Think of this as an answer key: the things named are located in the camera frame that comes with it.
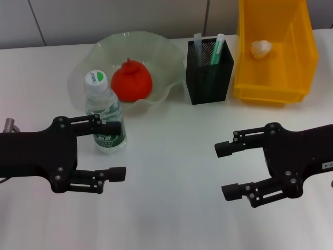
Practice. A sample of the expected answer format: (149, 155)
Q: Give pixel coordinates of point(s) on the white paper ball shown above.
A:
(260, 49)

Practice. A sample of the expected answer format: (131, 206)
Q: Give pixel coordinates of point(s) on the black mesh pen holder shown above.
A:
(205, 83)

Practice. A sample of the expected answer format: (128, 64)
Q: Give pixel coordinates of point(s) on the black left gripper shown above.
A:
(39, 153)

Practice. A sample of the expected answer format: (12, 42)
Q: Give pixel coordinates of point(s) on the grey marker pen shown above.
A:
(199, 49)

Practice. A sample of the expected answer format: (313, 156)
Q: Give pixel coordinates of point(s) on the clear green-label water bottle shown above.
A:
(104, 104)

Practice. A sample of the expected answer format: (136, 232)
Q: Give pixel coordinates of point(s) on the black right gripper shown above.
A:
(299, 156)

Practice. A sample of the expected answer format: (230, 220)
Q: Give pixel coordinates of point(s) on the green wavy glass fruit bowl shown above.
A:
(161, 60)

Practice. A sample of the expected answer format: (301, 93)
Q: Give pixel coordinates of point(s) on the orange fruit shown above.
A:
(132, 80)

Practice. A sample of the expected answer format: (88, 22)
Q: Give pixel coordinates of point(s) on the green utility knife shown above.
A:
(217, 49)

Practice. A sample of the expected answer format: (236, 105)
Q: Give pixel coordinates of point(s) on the yellow plastic bin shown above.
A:
(270, 78)

